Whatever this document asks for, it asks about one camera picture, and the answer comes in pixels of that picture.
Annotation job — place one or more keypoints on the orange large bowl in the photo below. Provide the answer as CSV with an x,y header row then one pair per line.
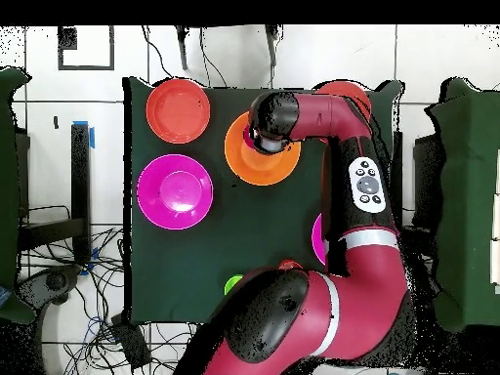
x,y
258,168

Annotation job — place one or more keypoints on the red shallow bowl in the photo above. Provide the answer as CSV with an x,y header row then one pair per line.
x,y
178,111
351,91

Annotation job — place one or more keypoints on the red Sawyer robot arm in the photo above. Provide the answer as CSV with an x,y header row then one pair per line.
x,y
359,297

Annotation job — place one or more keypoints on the dark green tablecloth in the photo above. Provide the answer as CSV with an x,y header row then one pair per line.
x,y
234,234

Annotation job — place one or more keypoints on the red-orange plastic cup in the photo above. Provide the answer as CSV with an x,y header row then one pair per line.
x,y
290,264

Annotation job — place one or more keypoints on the pink large bowl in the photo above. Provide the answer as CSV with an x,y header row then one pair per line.
x,y
318,240
174,191

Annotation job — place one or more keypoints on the green plastic cup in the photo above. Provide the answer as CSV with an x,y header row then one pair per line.
x,y
231,284

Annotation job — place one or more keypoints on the black stand leg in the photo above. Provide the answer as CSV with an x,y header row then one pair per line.
x,y
272,47
182,50

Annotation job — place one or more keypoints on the blue tape strip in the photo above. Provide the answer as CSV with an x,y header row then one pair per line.
x,y
92,138

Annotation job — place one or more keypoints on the black power box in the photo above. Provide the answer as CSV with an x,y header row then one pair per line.
x,y
131,341

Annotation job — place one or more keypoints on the green cloth covered table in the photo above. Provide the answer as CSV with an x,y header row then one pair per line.
x,y
9,195
468,195

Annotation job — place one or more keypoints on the black frame stand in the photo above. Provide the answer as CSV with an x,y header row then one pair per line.
x,y
81,175

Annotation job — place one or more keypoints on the black pedestal foot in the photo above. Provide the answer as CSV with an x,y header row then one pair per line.
x,y
56,282

